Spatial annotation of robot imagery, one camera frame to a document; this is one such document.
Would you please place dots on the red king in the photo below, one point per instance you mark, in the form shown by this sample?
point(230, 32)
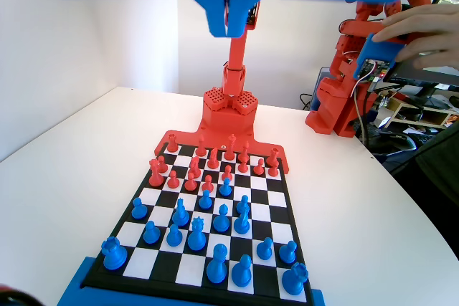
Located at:
point(232, 152)

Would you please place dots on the red base plate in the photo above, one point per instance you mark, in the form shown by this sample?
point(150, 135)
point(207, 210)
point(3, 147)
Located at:
point(217, 139)

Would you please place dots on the person's bare hand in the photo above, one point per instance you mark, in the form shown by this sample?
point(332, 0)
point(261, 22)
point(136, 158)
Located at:
point(437, 30)

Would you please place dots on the blue base plate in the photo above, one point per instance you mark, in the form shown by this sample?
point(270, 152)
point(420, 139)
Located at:
point(77, 291)

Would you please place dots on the blue knight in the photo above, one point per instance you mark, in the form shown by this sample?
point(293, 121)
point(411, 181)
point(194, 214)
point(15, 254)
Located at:
point(180, 217)
point(242, 226)

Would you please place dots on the red rook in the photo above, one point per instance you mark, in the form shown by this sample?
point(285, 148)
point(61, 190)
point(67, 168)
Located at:
point(274, 155)
point(173, 144)

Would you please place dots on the dark green clothed person body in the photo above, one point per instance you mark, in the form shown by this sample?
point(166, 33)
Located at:
point(441, 195)

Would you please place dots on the black white chessboard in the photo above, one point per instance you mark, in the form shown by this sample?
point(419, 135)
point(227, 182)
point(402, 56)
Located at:
point(265, 213)

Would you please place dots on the black monitor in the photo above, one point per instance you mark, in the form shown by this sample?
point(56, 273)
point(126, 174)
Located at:
point(423, 75)

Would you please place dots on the blue panel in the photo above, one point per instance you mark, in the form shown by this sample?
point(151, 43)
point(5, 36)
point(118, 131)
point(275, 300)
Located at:
point(318, 84)

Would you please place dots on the red robot arm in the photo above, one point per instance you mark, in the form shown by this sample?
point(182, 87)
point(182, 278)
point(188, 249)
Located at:
point(235, 76)

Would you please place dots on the red black round object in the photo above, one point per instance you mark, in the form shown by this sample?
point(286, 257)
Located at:
point(10, 297)

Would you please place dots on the blue queen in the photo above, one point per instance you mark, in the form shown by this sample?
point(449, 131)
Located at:
point(196, 239)

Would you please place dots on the small camera circuit board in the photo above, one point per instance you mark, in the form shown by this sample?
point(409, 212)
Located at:
point(253, 15)

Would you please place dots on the red queen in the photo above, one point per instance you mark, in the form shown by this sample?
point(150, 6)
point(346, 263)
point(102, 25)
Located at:
point(155, 177)

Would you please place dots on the blue king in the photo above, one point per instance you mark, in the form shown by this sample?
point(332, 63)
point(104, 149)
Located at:
point(217, 270)

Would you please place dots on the blue bishop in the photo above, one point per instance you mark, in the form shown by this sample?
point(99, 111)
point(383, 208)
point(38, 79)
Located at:
point(221, 221)
point(241, 273)

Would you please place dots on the red knight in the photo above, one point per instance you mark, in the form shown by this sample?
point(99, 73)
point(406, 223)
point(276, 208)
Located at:
point(213, 161)
point(194, 168)

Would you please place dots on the wooden shelf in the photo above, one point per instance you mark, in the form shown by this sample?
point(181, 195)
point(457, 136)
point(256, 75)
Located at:
point(405, 109)

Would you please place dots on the blue pawn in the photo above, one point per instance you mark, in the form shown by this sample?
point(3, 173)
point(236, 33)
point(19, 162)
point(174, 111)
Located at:
point(225, 189)
point(243, 203)
point(138, 211)
point(151, 235)
point(265, 250)
point(288, 254)
point(174, 237)
point(205, 201)

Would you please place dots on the blue rook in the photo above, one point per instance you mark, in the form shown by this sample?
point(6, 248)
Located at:
point(114, 257)
point(295, 281)

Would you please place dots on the red pawn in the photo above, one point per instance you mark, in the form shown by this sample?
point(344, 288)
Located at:
point(207, 184)
point(273, 171)
point(173, 181)
point(162, 166)
point(190, 183)
point(227, 174)
point(243, 167)
point(258, 168)

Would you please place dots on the red bishop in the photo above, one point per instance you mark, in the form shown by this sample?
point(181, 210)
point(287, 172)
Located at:
point(244, 152)
point(201, 149)

